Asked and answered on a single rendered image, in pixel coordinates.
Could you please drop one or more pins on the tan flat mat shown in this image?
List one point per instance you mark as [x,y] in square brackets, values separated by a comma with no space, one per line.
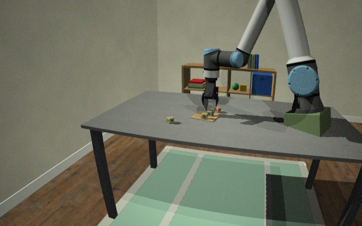
[198,116]

